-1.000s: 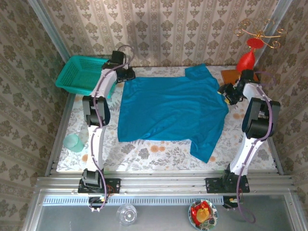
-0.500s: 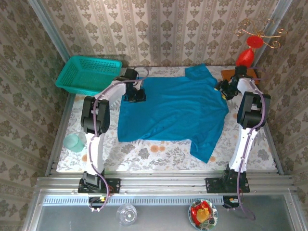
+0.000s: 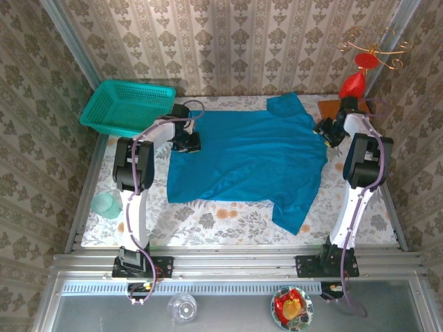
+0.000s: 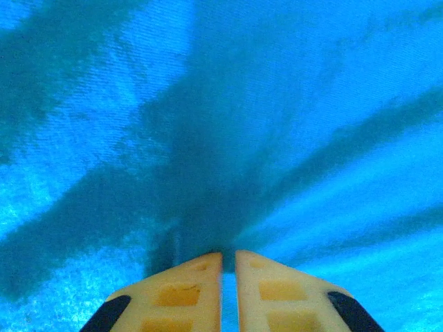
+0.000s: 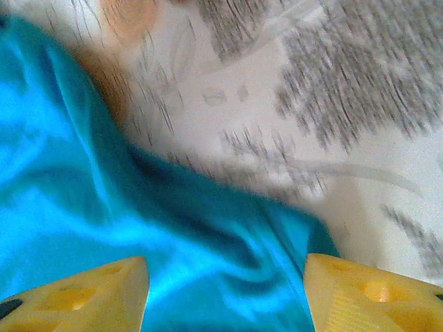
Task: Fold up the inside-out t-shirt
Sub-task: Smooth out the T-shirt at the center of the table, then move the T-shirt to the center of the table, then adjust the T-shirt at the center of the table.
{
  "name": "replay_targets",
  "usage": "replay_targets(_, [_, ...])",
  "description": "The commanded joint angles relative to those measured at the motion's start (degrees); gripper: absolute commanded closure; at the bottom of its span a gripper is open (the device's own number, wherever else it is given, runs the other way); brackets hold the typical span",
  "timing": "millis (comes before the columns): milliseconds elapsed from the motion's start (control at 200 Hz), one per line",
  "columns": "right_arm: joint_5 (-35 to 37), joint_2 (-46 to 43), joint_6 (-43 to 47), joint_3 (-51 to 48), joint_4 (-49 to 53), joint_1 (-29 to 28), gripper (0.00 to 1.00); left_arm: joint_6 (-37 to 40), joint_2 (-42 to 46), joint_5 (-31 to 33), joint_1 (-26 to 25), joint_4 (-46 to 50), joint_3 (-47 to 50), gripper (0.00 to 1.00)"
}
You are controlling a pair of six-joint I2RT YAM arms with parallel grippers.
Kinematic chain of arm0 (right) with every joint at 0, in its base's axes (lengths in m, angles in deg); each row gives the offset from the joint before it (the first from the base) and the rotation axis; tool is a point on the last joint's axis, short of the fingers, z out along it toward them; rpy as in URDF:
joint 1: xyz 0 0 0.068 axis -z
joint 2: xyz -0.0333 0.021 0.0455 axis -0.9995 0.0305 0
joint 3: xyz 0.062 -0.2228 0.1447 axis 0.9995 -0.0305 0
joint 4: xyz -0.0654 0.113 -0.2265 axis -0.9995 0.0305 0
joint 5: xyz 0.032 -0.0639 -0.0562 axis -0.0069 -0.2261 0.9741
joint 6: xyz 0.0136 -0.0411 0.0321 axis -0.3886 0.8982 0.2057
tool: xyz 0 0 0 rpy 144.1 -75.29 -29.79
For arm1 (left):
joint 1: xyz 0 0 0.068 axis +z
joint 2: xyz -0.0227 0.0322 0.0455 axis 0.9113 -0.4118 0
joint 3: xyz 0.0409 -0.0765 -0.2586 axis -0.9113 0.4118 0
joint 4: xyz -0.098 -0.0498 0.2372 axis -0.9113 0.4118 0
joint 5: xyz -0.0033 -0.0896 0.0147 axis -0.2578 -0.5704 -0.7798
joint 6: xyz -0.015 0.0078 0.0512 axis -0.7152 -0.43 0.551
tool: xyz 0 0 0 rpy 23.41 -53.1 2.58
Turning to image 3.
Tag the blue t-shirt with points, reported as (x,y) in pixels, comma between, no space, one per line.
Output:
(242,155)

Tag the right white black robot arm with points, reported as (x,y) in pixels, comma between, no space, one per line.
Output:
(367,162)

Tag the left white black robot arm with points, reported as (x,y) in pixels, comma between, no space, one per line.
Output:
(135,166)

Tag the orange wooden board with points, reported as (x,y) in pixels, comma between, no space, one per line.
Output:
(328,109)

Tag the teal plastic basket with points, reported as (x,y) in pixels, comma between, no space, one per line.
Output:
(114,110)

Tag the floral tablecloth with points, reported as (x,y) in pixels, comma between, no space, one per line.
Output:
(225,224)

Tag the translucent green cup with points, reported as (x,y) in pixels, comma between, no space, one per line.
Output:
(105,205)

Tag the black controller board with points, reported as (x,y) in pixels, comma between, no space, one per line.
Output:
(327,288)
(138,287)

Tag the clear glass bowl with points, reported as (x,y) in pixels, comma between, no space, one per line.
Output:
(181,311)

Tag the red snack wrapper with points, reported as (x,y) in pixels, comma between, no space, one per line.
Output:
(279,304)

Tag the patterned plate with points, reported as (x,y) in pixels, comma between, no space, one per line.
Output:
(308,311)

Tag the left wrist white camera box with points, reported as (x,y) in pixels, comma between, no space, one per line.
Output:
(188,126)

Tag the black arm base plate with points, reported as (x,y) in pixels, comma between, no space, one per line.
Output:
(162,268)
(304,266)

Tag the aluminium frame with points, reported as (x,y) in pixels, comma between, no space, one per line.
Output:
(235,266)

